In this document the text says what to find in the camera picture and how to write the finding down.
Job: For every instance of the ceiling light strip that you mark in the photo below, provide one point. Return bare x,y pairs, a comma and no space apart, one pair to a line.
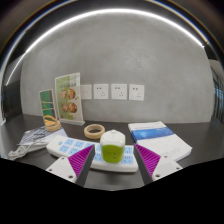
110,11

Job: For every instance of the black-framed glass partition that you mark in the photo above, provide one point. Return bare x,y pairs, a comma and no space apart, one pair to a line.
218,96

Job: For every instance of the beige tape roll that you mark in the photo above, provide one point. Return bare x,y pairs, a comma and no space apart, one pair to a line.
87,133

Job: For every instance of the green and white charger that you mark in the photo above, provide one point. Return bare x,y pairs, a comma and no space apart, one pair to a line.
112,150

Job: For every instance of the white and blue book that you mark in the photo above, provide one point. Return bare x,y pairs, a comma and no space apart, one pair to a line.
160,140

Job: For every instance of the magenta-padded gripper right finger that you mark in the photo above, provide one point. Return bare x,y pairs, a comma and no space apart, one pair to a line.
165,165

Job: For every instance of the acrylic sign stand green flyer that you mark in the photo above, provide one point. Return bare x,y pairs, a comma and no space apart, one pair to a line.
68,98

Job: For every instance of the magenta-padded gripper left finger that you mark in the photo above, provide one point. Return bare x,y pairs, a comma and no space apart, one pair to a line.
62,166

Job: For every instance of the yellowish tape roll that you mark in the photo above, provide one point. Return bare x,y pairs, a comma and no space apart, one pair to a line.
52,125

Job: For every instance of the white wall socket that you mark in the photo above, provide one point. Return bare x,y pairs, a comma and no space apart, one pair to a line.
101,91
136,92
86,92
119,91

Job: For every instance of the patterned grey pouch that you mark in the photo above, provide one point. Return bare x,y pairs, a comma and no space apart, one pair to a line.
35,134

